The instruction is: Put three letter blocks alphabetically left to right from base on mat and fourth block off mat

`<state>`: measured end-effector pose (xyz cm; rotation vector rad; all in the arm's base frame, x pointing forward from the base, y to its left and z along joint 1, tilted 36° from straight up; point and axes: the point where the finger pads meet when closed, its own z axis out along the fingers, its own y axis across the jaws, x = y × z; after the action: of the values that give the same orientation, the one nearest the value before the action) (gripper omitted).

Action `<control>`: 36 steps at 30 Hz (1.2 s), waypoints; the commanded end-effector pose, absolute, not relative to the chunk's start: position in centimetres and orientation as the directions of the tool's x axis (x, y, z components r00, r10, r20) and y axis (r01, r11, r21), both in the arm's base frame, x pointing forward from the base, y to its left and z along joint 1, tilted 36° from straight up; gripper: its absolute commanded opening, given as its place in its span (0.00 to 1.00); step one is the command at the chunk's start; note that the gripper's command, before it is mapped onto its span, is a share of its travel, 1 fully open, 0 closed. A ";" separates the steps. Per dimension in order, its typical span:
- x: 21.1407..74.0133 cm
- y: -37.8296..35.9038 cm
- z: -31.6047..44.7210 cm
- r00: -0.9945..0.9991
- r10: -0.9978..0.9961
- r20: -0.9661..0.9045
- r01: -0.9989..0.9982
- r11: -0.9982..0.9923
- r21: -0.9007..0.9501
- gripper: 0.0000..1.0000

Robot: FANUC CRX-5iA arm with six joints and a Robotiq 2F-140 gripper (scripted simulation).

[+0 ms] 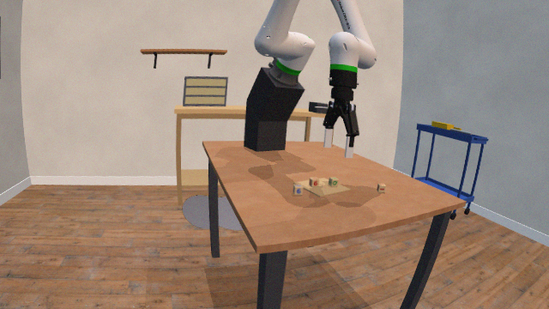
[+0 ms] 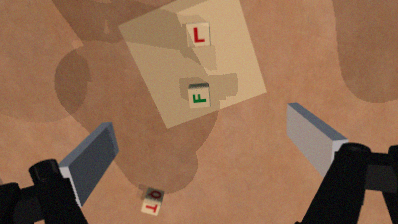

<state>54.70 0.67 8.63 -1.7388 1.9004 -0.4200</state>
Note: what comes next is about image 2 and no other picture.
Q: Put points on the tan square mat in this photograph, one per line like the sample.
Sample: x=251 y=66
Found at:
x=158 y=43

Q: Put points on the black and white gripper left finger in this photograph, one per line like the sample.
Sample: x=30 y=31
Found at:
x=50 y=199

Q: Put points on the beige letter block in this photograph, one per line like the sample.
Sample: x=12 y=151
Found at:
x=152 y=201
x=199 y=95
x=198 y=34

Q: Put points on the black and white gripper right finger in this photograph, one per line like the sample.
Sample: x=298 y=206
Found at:
x=354 y=169

